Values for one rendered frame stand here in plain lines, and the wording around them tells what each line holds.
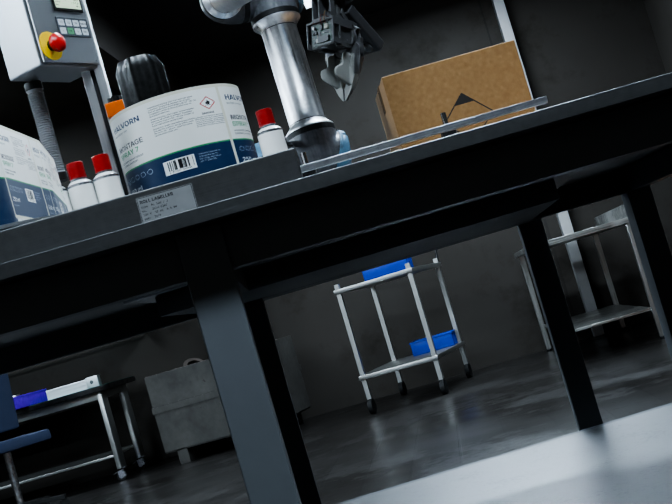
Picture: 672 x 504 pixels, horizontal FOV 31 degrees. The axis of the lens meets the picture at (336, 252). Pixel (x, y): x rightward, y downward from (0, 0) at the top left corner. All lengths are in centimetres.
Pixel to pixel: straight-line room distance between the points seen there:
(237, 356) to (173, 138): 37
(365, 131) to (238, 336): 765
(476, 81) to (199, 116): 101
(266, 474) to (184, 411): 681
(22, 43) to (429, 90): 85
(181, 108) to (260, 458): 52
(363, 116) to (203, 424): 264
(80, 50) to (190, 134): 83
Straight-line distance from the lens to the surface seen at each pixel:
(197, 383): 826
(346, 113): 916
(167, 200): 158
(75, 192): 237
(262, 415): 152
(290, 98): 278
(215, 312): 152
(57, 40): 244
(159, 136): 173
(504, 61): 264
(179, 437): 837
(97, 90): 255
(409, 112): 259
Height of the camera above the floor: 65
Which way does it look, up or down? 3 degrees up
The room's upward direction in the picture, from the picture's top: 16 degrees counter-clockwise
